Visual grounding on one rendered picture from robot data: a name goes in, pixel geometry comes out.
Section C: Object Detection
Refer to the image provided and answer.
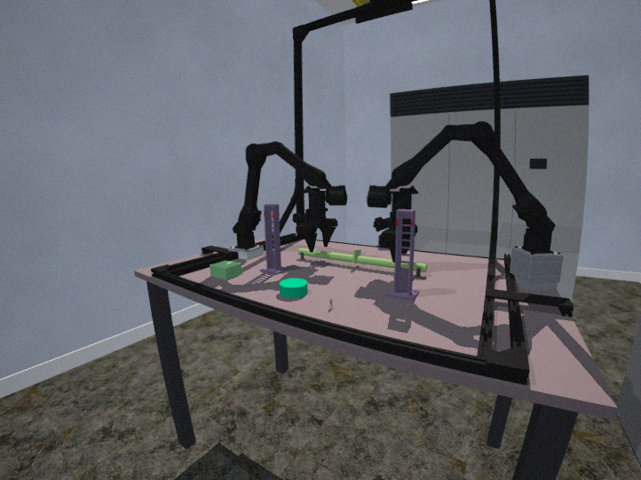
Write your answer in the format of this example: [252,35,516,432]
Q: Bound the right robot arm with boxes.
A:
[233,141,347,249]

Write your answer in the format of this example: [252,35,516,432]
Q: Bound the green block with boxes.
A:
[210,260,242,279]

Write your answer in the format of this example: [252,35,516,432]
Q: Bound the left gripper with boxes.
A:
[381,209,411,263]

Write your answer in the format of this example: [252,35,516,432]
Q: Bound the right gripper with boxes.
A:
[296,206,337,252]

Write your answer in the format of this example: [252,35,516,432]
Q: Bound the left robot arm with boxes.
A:
[367,122,555,254]

